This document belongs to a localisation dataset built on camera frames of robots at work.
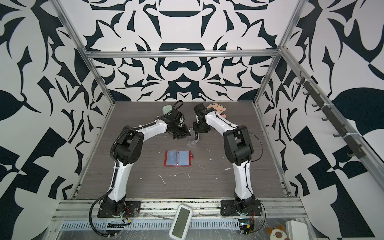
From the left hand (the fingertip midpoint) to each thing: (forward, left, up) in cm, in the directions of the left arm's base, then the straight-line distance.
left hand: (190, 132), depth 98 cm
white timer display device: (-48, +6, +1) cm, 49 cm away
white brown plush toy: (-53, -37, 0) cm, 65 cm away
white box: (-53, -45, +1) cm, 69 cm away
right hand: (+1, -6, +2) cm, 6 cm away
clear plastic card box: (-6, -1, -1) cm, 6 cm away
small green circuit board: (-50, -25, -5) cm, 56 cm away
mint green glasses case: (+21, +17, 0) cm, 27 cm away
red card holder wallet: (-17, +7, -3) cm, 18 cm away
